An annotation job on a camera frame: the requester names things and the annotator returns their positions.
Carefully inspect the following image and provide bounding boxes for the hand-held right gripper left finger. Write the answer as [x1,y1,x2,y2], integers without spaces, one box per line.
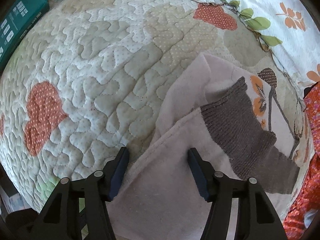
[32,147,130,240]

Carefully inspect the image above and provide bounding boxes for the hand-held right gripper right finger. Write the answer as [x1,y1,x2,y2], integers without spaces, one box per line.
[187,147,288,240]

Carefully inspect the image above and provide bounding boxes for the pink fleece zip jacket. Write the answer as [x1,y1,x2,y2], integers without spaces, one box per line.
[106,53,302,240]

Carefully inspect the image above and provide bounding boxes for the quilted patchwork bedspread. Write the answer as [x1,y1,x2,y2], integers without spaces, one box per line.
[0,0,310,210]

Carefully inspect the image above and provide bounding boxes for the red floral blanket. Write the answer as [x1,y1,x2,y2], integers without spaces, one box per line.
[282,82,320,240]

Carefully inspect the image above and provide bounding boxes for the white floral pillow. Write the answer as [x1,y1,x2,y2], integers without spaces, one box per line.
[180,0,320,85]

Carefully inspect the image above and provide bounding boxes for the teal printed package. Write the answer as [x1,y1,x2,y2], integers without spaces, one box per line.
[0,0,50,67]

